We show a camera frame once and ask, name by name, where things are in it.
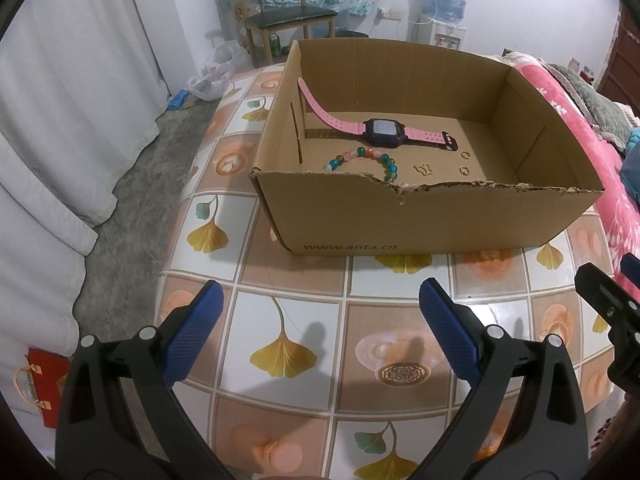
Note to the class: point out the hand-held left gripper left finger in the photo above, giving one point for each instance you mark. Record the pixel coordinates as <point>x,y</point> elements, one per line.
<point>192,330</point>

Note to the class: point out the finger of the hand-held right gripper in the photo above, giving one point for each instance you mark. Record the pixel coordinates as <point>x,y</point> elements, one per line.
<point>632,263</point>
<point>620,320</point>

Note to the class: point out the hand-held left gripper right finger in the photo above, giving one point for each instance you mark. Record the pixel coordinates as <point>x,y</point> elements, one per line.
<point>450,330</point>

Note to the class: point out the brown cardboard box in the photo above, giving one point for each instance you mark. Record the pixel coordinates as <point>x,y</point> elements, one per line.
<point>425,220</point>

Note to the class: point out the gold butterfly earring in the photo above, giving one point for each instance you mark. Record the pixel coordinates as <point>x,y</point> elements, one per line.
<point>424,167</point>

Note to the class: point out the person's right forearm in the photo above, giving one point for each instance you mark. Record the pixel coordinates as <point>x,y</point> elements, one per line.
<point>610,430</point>

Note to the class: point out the pink floral blanket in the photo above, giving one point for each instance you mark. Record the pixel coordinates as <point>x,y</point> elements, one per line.
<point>615,200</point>

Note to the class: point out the ginkgo leaf printed tablecloth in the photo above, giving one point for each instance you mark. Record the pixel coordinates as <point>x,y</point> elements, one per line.
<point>300,310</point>

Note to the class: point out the blue plush toy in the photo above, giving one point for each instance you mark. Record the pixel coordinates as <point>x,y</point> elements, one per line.
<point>634,144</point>

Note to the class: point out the red gift bag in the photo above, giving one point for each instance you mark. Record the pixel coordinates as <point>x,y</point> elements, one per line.
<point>45,385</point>

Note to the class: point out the grey green blanket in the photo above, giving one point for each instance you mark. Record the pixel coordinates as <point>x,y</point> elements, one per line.
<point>595,105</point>

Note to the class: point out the dark red wooden door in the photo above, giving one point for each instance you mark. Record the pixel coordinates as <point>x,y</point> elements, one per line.
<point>625,50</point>

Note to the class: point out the small blue packet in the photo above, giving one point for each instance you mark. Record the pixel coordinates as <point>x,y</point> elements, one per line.
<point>178,101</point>

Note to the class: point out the white plastic bag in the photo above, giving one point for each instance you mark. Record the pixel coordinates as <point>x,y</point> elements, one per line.
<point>215,77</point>

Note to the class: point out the white water dispenser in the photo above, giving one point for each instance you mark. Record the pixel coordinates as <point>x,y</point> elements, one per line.
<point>435,35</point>

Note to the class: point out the green drink can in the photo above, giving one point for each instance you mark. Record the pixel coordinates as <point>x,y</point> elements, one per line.
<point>274,44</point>

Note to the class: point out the wooden chair black seat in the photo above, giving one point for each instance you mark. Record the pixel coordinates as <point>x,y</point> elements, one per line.
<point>290,16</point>

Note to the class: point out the white wall socket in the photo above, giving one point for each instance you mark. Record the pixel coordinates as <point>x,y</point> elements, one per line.
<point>389,14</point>

